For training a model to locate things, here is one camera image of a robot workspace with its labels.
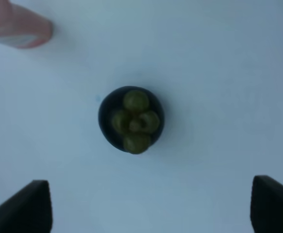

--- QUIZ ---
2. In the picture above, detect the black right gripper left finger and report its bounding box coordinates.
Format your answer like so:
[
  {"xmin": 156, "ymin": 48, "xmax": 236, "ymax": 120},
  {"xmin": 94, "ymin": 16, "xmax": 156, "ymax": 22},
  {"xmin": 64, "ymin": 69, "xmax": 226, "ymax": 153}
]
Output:
[{"xmin": 0, "ymin": 180, "xmax": 52, "ymax": 233}]

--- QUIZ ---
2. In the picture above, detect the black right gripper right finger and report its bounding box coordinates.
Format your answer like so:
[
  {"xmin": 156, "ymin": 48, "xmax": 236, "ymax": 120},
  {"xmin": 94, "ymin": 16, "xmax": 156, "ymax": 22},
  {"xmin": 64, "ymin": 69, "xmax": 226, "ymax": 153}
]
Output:
[{"xmin": 250, "ymin": 175, "xmax": 283, "ymax": 233}]

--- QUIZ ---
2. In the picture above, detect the pink soap bottle white cap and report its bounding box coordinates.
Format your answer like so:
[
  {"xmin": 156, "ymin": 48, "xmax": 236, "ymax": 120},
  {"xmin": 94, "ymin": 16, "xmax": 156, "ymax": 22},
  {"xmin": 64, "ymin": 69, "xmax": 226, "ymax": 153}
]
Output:
[{"xmin": 0, "ymin": 0, "xmax": 53, "ymax": 49}]

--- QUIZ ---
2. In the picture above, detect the dark purple mangosteen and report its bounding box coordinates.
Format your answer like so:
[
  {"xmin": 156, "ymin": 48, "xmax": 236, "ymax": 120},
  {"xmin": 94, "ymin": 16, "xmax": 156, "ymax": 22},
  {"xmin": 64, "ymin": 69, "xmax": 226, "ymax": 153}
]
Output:
[{"xmin": 98, "ymin": 86, "xmax": 165, "ymax": 154}]

